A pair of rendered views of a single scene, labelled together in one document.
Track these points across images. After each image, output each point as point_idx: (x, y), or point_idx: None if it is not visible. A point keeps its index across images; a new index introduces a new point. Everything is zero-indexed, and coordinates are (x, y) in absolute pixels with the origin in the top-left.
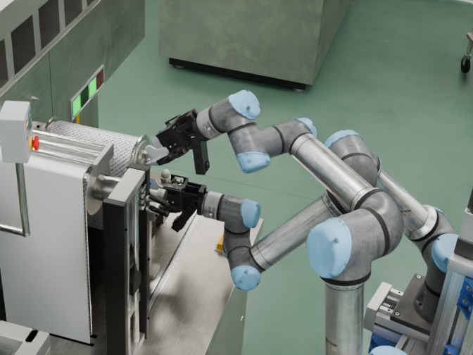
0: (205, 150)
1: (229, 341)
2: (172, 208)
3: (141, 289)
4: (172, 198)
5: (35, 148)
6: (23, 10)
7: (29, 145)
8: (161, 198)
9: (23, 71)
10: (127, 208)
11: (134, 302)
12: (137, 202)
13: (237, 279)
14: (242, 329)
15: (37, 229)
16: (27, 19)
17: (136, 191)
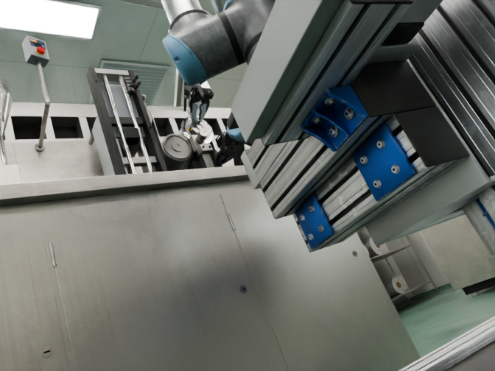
0: (206, 85)
1: (322, 252)
2: (223, 149)
3: (154, 152)
4: (222, 142)
5: (37, 48)
6: (158, 112)
7: (35, 50)
8: (199, 131)
9: (162, 138)
10: (104, 77)
11: (144, 156)
12: (122, 84)
13: (227, 128)
14: (369, 271)
15: (107, 150)
16: (168, 122)
17: (114, 73)
